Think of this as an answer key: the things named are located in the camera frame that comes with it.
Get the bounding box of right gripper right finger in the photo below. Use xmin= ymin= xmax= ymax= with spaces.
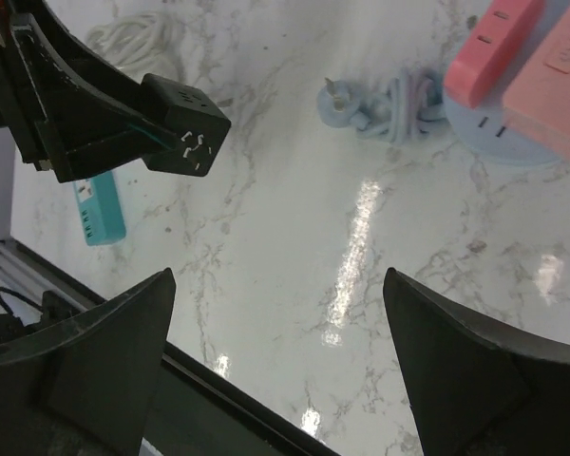
xmin=383 ymin=268 xmax=570 ymax=455

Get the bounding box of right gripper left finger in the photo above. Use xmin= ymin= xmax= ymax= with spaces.
xmin=0 ymin=269 xmax=176 ymax=455

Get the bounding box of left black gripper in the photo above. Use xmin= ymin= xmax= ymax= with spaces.
xmin=0 ymin=1 xmax=176 ymax=182

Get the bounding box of black cube plug adapter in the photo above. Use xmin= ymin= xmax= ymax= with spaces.
xmin=139 ymin=74 xmax=232 ymax=177

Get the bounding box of blue round power strip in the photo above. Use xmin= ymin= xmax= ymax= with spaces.
xmin=316 ymin=68 xmax=559 ymax=166

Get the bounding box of pink cube socket adapter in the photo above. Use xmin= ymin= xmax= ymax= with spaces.
xmin=503 ymin=5 xmax=570 ymax=161

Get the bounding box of pink plug adapter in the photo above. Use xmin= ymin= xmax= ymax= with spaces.
xmin=444 ymin=0 xmax=544 ymax=108

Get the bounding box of teal rectangular power strip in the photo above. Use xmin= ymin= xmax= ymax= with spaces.
xmin=73 ymin=171 xmax=126 ymax=246

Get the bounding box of white cord of teal strip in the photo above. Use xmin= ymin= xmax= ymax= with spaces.
xmin=85 ymin=9 xmax=186 ymax=77

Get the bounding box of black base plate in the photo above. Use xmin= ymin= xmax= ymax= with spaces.
xmin=0 ymin=240 xmax=329 ymax=455

